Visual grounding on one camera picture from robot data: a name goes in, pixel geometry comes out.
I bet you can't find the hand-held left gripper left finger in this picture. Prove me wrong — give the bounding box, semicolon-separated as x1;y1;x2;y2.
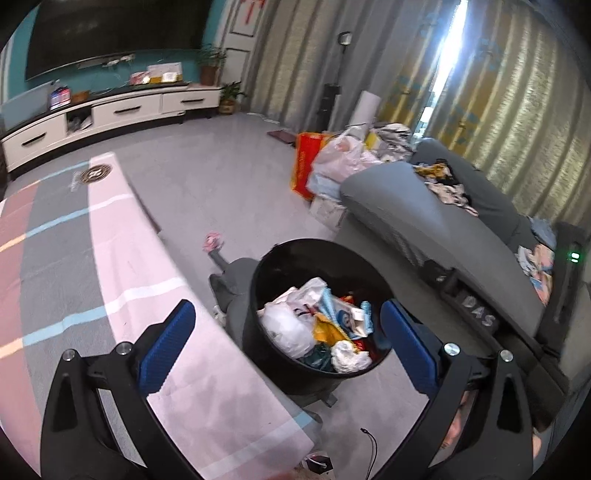
39;299;197;480

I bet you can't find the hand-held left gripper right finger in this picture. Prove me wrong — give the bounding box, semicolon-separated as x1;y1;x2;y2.
379;298;539;480

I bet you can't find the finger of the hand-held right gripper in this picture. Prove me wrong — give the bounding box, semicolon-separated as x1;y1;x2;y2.
422;260;502;330

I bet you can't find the small white bag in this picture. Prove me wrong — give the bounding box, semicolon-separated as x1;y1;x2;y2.
331;340;373;374

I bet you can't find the white plastic bag ball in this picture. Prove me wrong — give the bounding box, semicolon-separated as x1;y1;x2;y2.
261;302;315;358

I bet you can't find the black trash bin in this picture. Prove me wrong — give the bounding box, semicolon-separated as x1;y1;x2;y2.
241;237;395;398

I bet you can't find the printed colourful cloth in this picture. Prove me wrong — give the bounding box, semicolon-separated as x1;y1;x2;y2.
517;217;555;305

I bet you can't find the grey sofa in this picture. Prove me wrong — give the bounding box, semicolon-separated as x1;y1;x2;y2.
339;137;578;337

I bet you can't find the pile of patterned clothes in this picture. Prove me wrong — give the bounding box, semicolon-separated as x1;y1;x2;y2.
413;159;481;217

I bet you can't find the white printed cardboard box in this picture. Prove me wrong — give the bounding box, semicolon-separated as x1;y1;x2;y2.
308;196;348;230

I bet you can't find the yellow patterned curtain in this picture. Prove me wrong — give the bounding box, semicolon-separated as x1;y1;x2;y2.
383;0;591;227

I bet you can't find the heap of grey clothes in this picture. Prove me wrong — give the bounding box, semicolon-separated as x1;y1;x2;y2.
365;122;416;162

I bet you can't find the white plastic shopping bag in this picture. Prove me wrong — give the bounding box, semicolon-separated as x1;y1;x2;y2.
311;129;370;183

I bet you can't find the red and yellow bag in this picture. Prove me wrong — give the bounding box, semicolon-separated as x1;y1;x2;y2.
290;131;333;201

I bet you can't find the white paper roll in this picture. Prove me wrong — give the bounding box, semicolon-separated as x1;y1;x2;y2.
348;90;382;127

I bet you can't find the white TV cabinet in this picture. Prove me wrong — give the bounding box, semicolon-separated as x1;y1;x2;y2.
0;83;222;174

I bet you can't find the black tower appliance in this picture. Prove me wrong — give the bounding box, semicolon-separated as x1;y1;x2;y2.
320;83;343;132

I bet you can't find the small potted plant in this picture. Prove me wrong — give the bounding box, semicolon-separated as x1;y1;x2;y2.
218;80;247;115

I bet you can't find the small display stand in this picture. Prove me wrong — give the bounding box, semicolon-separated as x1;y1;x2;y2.
48;85;72;110

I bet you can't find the white desk calendar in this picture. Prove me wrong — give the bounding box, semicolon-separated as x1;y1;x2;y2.
147;62;183;84

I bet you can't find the grey-blue plastic bin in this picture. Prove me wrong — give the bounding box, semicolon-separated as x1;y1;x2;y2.
0;80;55;132

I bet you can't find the tall potted plant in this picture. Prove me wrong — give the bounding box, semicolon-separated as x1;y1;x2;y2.
196;44;228;86

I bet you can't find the black floor lamp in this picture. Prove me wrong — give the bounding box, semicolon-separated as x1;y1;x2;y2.
337;31;354;88

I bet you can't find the grey curtain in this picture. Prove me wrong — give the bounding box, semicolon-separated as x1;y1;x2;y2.
247;0;444;134

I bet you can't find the black television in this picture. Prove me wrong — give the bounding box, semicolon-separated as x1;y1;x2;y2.
25;0;213;81

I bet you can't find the black cable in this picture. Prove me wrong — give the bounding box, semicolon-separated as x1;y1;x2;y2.
360;428;377;480

